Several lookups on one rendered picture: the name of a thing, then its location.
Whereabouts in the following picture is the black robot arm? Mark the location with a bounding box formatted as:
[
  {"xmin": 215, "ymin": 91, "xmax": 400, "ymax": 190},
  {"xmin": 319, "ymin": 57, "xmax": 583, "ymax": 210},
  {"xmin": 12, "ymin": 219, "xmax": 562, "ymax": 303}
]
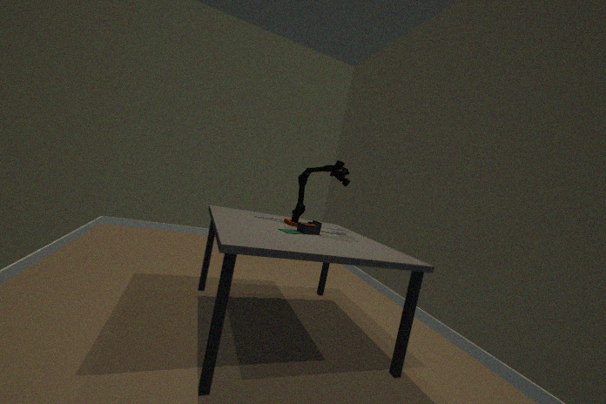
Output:
[{"xmin": 291, "ymin": 160, "xmax": 349, "ymax": 223}]

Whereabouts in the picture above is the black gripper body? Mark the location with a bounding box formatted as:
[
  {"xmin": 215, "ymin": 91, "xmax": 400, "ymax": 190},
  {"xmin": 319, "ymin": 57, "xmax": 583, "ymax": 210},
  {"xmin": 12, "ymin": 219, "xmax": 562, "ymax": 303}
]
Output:
[{"xmin": 337, "ymin": 173, "xmax": 350, "ymax": 186}]

